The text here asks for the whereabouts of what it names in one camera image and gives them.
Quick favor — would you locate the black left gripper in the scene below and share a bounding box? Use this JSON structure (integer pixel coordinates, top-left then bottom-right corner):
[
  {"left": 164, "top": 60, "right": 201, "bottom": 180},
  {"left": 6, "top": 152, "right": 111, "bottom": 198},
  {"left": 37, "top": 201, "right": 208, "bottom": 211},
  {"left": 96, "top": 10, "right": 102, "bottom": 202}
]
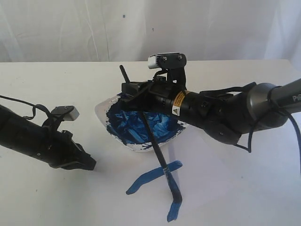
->
[{"left": 35, "top": 127, "right": 96, "bottom": 171}]

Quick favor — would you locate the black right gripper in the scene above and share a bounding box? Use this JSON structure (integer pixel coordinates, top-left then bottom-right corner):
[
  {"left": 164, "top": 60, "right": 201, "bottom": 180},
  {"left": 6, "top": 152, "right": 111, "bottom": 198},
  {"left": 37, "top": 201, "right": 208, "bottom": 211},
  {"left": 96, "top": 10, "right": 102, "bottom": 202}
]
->
[{"left": 119, "top": 76, "right": 200, "bottom": 122}]

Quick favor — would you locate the white tray with blue paint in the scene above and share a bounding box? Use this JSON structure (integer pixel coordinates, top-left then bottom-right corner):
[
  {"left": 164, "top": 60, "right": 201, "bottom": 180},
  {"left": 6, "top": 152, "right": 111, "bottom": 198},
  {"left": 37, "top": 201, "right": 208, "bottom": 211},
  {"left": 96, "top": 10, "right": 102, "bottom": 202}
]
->
[{"left": 95, "top": 94, "right": 188, "bottom": 153}]

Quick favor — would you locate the white paper sheet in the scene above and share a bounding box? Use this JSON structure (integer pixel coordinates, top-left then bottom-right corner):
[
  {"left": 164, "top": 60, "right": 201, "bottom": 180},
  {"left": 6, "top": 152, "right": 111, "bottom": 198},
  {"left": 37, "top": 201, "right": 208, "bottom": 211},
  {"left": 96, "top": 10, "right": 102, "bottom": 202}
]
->
[{"left": 89, "top": 128, "right": 234, "bottom": 226}]

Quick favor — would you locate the black paintbrush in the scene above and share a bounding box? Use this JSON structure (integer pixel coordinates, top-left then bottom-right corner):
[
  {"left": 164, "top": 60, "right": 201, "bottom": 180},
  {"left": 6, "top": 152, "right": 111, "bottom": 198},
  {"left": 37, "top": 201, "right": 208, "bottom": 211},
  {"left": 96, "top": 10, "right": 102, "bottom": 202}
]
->
[{"left": 119, "top": 65, "right": 183, "bottom": 204}]

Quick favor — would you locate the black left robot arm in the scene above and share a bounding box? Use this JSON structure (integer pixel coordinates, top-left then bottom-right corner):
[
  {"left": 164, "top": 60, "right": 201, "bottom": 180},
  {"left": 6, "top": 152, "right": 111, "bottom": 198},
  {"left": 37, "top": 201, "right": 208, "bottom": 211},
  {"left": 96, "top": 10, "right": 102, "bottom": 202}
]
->
[{"left": 0, "top": 105, "right": 96, "bottom": 170}]

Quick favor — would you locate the white backdrop cloth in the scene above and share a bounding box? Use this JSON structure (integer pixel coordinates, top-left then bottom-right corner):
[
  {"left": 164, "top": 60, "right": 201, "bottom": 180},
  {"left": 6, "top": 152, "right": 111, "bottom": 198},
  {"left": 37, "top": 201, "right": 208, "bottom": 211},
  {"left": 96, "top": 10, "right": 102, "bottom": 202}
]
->
[{"left": 0, "top": 0, "right": 301, "bottom": 66}]

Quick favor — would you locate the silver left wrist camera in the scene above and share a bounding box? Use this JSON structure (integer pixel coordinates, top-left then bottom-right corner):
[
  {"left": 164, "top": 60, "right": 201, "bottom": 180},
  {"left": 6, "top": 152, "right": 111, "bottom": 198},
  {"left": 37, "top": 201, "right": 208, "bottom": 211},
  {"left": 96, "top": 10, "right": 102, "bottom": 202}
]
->
[{"left": 51, "top": 105, "right": 79, "bottom": 121}]

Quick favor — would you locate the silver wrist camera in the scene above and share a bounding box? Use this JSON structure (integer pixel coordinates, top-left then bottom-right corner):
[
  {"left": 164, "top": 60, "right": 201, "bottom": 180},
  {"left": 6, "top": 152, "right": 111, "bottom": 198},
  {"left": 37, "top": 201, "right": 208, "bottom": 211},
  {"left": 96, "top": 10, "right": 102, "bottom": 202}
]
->
[
  {"left": 51, "top": 105, "right": 79, "bottom": 121},
  {"left": 147, "top": 52, "right": 187, "bottom": 69}
]

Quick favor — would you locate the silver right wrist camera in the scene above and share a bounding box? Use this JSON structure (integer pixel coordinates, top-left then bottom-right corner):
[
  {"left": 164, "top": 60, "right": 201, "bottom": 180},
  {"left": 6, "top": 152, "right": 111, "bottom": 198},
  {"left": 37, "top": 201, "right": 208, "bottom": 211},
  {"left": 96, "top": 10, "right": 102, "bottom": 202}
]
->
[{"left": 147, "top": 52, "right": 187, "bottom": 69}]

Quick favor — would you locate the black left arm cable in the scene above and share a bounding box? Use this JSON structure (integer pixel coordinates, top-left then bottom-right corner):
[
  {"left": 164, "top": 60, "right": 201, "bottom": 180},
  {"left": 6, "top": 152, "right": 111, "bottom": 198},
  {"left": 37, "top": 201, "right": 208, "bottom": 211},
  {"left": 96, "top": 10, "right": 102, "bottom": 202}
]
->
[{"left": 0, "top": 95, "right": 64, "bottom": 128}]

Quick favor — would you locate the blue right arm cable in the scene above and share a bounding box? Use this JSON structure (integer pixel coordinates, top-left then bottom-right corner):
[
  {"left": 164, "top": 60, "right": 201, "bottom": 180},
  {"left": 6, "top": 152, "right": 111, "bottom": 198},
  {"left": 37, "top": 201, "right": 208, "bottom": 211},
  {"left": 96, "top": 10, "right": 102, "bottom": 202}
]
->
[{"left": 235, "top": 113, "right": 301, "bottom": 176}]

